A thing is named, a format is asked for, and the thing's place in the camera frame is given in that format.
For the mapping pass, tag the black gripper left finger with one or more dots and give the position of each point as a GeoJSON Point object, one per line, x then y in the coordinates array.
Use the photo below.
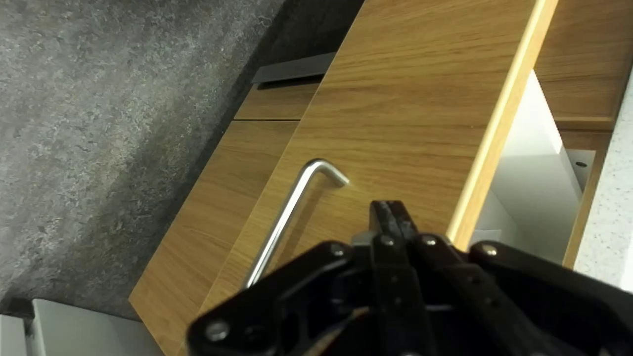
{"type": "Point", "coordinates": [383, 227]}

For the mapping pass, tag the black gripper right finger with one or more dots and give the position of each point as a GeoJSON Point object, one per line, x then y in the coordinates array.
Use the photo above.
{"type": "Point", "coordinates": [405, 227]}

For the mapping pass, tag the wood front white drawer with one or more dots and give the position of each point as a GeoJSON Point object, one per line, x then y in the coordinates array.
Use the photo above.
{"type": "Point", "coordinates": [409, 98]}

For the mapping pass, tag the wooden kitchen cabinet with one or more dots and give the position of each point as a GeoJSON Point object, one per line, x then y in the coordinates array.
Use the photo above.
{"type": "Point", "coordinates": [219, 197]}

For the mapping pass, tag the black undercounter appliance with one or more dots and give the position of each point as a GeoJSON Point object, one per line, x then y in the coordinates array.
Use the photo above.
{"type": "Point", "coordinates": [298, 69]}

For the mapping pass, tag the white refrigerator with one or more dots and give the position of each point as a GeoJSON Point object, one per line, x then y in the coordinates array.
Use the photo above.
{"type": "Point", "coordinates": [86, 328]}

